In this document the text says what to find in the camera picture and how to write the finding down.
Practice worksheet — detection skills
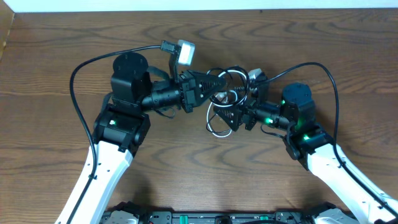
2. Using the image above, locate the black usb cable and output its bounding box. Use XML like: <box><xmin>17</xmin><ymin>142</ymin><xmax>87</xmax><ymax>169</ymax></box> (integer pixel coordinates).
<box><xmin>205</xmin><ymin>65</ymin><xmax>251</xmax><ymax>138</ymax></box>

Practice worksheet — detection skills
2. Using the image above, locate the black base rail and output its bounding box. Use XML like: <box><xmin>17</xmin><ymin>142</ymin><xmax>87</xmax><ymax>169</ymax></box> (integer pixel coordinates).
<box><xmin>99</xmin><ymin>202</ymin><xmax>358</xmax><ymax>224</ymax></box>

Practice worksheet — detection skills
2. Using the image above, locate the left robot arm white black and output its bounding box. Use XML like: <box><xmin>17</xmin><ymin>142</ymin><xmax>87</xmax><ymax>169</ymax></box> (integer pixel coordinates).
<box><xmin>56</xmin><ymin>52</ymin><xmax>226</xmax><ymax>223</ymax></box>

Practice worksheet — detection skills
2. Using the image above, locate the cardboard panel left side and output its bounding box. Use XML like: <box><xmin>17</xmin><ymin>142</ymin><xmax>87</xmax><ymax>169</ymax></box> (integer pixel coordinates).
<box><xmin>0</xmin><ymin>0</ymin><xmax>15</xmax><ymax>58</ymax></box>

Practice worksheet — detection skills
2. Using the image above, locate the white usb cable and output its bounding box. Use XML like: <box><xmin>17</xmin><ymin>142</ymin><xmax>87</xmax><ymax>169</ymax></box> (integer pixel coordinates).
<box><xmin>206</xmin><ymin>70</ymin><xmax>249</xmax><ymax>137</ymax></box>

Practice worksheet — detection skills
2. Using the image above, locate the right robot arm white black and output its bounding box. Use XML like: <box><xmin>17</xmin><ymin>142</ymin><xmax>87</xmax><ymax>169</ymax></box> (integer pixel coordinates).
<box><xmin>213</xmin><ymin>83</ymin><xmax>397</xmax><ymax>223</ymax></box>

